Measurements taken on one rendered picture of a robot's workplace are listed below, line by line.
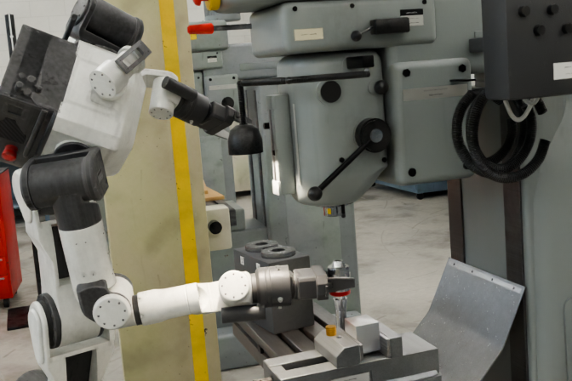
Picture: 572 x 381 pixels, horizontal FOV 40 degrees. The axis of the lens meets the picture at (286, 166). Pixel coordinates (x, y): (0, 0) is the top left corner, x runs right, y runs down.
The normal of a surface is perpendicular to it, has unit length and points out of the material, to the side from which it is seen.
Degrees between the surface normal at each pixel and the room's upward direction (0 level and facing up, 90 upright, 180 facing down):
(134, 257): 90
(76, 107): 58
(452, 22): 90
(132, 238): 90
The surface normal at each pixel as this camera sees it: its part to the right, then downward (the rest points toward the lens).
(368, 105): 0.32, 0.09
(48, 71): 0.46, -0.48
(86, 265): 0.14, 0.25
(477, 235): -0.94, 0.11
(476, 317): -0.87, -0.36
